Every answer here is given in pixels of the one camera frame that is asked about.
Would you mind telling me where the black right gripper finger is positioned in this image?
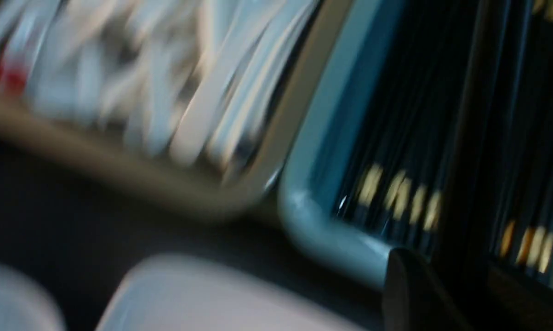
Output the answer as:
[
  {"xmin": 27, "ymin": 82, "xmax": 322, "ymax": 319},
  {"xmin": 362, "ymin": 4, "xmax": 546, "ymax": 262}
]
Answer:
[{"xmin": 382, "ymin": 248, "xmax": 473, "ymax": 331}]

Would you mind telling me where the large white rice plate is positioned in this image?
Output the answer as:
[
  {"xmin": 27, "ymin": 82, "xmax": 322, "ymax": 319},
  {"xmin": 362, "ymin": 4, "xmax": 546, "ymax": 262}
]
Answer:
[{"xmin": 97, "ymin": 254, "xmax": 362, "ymax": 331}]

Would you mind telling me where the pile of black chopsticks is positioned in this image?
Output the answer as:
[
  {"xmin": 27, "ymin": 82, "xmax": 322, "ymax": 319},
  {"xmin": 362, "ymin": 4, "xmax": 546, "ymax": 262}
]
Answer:
[{"xmin": 331, "ymin": 0, "xmax": 553, "ymax": 276}]

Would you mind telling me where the blue-grey plastic chopstick bin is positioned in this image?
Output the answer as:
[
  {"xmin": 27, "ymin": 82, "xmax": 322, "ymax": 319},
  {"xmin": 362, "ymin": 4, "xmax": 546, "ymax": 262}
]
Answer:
[{"xmin": 276, "ymin": 0, "xmax": 553, "ymax": 299}]

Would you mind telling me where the brown plastic spoon bin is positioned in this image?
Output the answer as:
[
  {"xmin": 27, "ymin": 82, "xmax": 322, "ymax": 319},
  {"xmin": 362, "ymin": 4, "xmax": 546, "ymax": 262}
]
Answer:
[{"xmin": 0, "ymin": 0, "xmax": 354, "ymax": 224}]

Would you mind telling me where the black serving tray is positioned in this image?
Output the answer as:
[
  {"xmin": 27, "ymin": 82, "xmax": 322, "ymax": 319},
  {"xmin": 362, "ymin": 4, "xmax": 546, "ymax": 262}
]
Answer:
[{"xmin": 0, "ymin": 142, "xmax": 383, "ymax": 331}]

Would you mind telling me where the small white square bowl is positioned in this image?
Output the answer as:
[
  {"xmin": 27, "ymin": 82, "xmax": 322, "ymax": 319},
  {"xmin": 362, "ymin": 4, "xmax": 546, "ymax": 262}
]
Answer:
[{"xmin": 0, "ymin": 264, "xmax": 67, "ymax": 331}]

